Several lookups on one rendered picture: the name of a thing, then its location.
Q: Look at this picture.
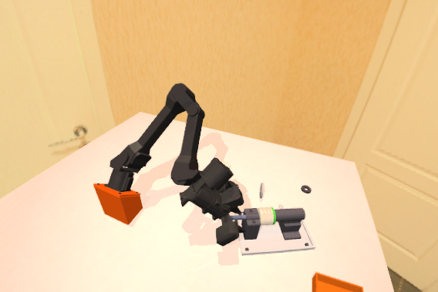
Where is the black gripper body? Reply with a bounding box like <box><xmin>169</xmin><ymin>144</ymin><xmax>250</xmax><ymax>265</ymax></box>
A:
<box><xmin>201</xmin><ymin>183</ymin><xmax>239</xmax><ymax>247</ymax></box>

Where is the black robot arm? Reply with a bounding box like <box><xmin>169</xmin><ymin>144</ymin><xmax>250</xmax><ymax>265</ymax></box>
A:
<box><xmin>104</xmin><ymin>83</ymin><xmax>244</xmax><ymax>214</ymax></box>

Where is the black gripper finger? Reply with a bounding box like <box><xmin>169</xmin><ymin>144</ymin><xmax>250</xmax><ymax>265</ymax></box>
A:
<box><xmin>230</xmin><ymin>206</ymin><xmax>241</xmax><ymax>214</ymax></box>
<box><xmin>234</xmin><ymin>220</ymin><xmax>245</xmax><ymax>233</ymax></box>

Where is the small black ring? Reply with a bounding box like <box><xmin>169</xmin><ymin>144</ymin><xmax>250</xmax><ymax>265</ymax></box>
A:
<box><xmin>301</xmin><ymin>185</ymin><xmax>312</xmax><ymax>193</ymax></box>

